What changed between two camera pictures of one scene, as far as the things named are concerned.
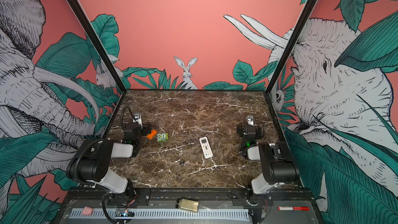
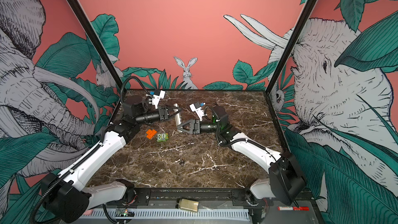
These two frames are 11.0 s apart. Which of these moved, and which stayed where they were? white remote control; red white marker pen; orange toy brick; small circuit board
Moved: white remote control
Stayed: small circuit board; orange toy brick; red white marker pen
